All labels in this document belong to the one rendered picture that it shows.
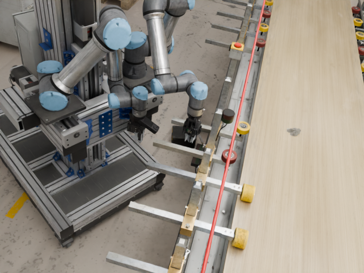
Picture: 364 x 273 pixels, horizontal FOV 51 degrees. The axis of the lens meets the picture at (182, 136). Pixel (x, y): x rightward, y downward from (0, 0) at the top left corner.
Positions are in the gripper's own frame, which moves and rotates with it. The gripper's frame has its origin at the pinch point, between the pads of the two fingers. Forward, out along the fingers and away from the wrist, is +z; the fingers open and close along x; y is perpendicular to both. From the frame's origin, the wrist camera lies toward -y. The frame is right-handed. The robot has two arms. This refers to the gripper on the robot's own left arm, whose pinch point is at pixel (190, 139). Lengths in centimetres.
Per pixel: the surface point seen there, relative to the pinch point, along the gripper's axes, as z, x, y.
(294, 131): 8, 54, -37
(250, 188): 0.9, 34.2, 19.8
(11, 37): 83, -214, -154
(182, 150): 13.6, -3.5, -3.5
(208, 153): -11.8, 11.2, 17.2
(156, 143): 13.6, -18.1, -3.3
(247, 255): 9, 39, 49
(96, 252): 99, -43, 25
